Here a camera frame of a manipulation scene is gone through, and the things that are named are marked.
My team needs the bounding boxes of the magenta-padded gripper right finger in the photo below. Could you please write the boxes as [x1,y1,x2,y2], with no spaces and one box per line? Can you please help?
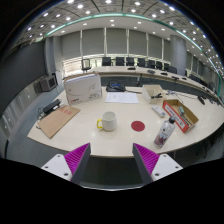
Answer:
[131,142,184,186]

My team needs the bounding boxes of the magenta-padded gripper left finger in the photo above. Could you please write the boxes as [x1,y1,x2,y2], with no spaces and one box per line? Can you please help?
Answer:
[40,142,92,186]

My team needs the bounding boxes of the clear water bottle black cap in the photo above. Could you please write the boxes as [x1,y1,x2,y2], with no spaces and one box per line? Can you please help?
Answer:
[153,115,177,150]

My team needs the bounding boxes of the flat round red coaster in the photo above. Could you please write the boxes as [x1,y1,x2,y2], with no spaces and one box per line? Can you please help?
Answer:
[130,120,146,133]

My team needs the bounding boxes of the flat brown cardboard sheet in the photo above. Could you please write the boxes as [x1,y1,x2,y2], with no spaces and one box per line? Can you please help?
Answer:
[35,104,82,140]

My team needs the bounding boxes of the open red-sided cardboard box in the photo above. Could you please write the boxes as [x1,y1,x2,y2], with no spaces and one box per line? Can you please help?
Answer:
[162,98,200,134]

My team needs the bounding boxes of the grey-green tool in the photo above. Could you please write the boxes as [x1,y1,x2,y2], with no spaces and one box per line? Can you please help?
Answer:
[178,105,187,117]

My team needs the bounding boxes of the open white cardboard box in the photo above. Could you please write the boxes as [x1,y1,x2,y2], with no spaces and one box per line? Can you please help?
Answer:
[141,84,168,105]

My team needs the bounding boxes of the white paper sheet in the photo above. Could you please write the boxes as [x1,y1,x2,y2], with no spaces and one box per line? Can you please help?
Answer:
[104,91,140,105]

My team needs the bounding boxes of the white printed cardboard box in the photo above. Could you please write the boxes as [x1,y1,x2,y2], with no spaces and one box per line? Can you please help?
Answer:
[63,72,103,107]

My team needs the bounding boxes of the black bag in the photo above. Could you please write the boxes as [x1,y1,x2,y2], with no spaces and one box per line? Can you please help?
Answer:
[105,80,127,93]

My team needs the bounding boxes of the long curved conference desk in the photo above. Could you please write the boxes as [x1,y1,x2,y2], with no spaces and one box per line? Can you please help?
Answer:
[89,65,221,101]

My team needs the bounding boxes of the ceiling lights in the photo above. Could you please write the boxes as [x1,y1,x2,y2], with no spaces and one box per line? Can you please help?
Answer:
[23,0,224,78]

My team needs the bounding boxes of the white mug yellow handle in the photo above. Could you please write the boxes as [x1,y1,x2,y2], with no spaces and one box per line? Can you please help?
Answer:
[96,111,119,132]

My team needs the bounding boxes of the black device with cable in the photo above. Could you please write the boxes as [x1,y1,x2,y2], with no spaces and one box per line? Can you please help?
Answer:
[37,98,63,119]

